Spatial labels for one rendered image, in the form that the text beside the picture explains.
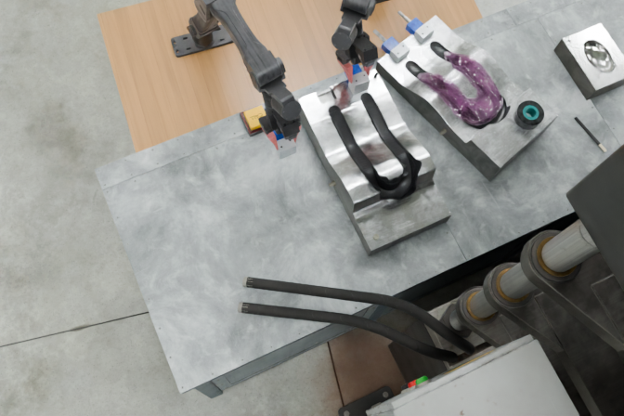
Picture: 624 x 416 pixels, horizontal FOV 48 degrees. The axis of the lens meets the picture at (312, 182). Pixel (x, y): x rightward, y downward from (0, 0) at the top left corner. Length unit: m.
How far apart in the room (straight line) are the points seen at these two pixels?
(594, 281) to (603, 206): 0.37
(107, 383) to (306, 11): 1.55
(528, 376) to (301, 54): 1.31
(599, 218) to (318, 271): 1.12
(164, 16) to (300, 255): 0.91
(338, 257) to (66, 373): 1.28
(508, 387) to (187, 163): 1.18
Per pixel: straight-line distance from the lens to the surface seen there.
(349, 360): 2.77
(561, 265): 1.28
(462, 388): 1.31
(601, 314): 1.35
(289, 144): 1.94
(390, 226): 1.99
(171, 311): 1.99
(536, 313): 1.57
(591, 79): 2.34
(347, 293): 1.89
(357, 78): 2.06
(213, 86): 2.21
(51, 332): 2.90
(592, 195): 1.01
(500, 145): 2.09
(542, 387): 1.36
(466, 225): 2.10
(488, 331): 1.80
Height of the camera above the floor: 2.74
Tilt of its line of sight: 70 degrees down
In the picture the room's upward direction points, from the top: 7 degrees clockwise
